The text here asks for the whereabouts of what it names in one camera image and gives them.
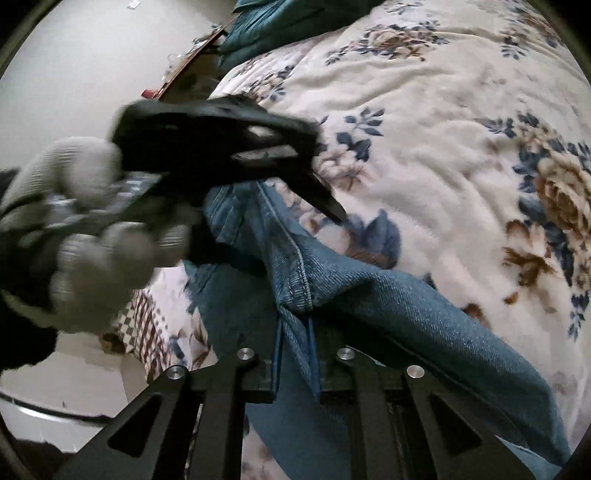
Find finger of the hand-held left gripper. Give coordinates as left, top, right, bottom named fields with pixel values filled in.
left=217, top=95, right=348, bottom=227
left=187, top=203, right=271, bottom=278

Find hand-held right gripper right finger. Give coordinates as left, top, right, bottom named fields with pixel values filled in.
left=305, top=318, right=539, bottom=480

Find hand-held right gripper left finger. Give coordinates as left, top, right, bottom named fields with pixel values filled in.
left=53, top=318, right=284, bottom=480

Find blue denim pants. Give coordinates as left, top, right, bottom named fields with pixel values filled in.
left=185, top=178, right=573, bottom=480

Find person's left hand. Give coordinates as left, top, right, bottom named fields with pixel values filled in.
left=0, top=137, right=193, bottom=334

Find checkered bed sheet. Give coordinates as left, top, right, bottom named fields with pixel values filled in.
left=113, top=272, right=213, bottom=381

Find wooden headboard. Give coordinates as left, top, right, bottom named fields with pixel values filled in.
left=157, top=25, right=232, bottom=101

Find teal pillow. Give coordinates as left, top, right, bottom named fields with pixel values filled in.
left=217, top=0, right=386, bottom=70

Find white floral blanket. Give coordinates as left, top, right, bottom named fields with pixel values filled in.
left=113, top=0, right=591, bottom=480

